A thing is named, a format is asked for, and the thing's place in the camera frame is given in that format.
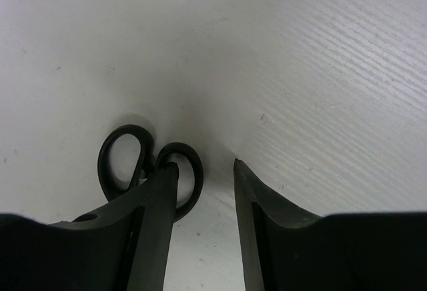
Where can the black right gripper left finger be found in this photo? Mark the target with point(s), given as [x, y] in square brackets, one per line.
[122, 245]

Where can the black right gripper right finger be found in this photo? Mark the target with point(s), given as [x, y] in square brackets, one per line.
[285, 247]

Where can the black handled scissors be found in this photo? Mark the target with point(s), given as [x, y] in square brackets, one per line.
[147, 165]

